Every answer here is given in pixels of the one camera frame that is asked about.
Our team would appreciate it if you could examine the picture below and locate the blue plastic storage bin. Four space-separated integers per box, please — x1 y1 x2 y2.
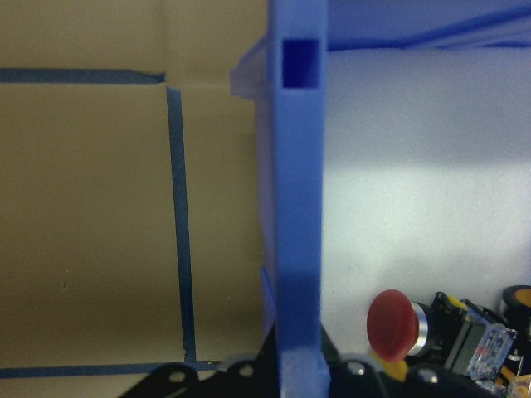
230 0 531 398

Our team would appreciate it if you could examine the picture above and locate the red mushroom push button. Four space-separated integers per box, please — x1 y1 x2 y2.
366 289 519 381

